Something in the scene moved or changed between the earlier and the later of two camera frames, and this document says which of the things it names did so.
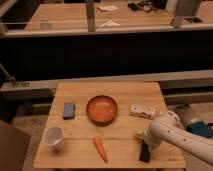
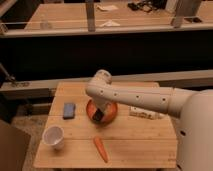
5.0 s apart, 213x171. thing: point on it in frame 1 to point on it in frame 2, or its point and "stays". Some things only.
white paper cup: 53,136 stays
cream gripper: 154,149 to 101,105
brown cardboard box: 14,145 stays
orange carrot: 102,151 stays
